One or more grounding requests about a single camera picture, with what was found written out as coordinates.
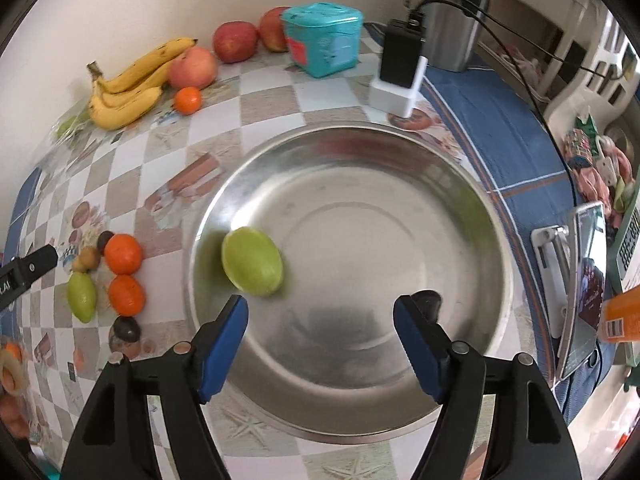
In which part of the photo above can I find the brown longan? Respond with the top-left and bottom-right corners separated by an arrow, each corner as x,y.
78,246 -> 101,270
72,257 -> 88,273

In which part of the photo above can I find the oval green mango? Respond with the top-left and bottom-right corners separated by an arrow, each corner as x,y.
67,272 -> 96,324

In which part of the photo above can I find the dark plum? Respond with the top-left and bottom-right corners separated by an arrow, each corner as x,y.
411,289 -> 442,323
96,230 -> 114,256
111,315 -> 141,344

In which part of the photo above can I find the orange tangerine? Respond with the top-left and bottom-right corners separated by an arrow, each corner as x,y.
107,275 -> 146,316
104,233 -> 143,275

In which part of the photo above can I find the round green apple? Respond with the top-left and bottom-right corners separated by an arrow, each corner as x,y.
221,226 -> 284,297

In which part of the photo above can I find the phone on white stand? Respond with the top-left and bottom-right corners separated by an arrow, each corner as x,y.
530,202 -> 606,382

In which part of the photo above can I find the yellow banana bunch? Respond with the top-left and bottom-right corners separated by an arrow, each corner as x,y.
87,37 -> 198,131

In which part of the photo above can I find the small tangerine near apples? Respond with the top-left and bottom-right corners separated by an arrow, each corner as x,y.
172,87 -> 202,115

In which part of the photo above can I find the pale red apple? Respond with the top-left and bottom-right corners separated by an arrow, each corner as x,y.
168,46 -> 218,90

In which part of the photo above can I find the steel bowl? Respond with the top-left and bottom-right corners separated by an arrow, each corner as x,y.
184,122 -> 514,444

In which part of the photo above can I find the red apple middle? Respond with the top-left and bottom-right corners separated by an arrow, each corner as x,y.
213,21 -> 259,64

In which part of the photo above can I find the red apple right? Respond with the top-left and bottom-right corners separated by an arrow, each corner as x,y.
257,6 -> 288,53

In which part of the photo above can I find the white power strip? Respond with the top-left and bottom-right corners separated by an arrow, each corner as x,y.
369,56 -> 428,118

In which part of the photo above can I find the teal plastic box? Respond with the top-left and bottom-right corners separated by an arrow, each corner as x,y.
281,2 -> 363,78

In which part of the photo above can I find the steel electric kettle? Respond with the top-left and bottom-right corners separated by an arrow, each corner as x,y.
405,0 -> 489,73

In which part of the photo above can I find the black power adapter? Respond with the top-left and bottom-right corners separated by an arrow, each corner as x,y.
380,16 -> 424,88

